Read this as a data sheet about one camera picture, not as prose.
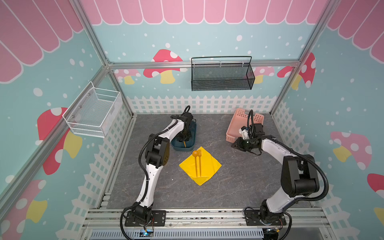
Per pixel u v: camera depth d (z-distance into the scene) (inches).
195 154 38.1
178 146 40.2
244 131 34.3
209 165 36.4
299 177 18.3
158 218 29.7
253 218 29.2
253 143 27.4
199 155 38.1
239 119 44.5
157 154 24.6
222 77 35.3
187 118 31.7
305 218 29.9
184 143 40.3
